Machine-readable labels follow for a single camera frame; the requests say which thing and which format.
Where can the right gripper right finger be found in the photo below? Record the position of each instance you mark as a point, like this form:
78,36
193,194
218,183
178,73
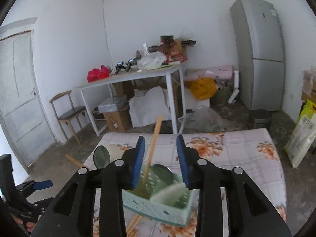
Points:
250,213

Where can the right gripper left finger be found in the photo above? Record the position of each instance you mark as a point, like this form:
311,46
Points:
72,210

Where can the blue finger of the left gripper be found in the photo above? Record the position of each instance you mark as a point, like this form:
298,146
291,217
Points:
42,185

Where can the bundle of wooden chopsticks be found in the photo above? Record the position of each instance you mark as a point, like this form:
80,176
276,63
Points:
130,228

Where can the green ceramic cup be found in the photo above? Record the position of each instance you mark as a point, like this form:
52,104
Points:
104,155

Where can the mint green utensil basket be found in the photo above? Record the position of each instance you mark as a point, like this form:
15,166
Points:
138,201

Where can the metal spoon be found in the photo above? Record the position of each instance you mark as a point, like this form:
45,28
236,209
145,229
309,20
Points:
163,173

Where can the person's left hand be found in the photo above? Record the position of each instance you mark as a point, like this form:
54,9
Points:
28,225

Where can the floral tablecloth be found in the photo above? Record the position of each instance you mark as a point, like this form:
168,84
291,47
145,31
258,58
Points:
251,150

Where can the wooden chair black seat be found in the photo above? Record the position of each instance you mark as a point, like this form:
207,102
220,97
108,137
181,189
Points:
71,114

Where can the white door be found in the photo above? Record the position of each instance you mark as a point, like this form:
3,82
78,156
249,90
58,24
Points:
21,109

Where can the green yellow rice bag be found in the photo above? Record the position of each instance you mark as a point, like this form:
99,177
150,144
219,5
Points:
303,135

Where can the cardboard box under table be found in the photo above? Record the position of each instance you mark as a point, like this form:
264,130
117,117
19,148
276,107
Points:
119,121

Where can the small grey trash bin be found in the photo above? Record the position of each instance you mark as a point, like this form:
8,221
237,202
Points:
259,119

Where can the white sack under table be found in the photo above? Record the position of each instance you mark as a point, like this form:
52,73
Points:
147,105

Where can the red plastic bag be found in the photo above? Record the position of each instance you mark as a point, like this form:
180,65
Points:
98,74

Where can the clear plastic bag on table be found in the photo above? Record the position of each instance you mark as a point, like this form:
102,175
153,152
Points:
151,61

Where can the grey refrigerator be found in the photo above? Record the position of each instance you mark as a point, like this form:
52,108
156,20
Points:
261,59

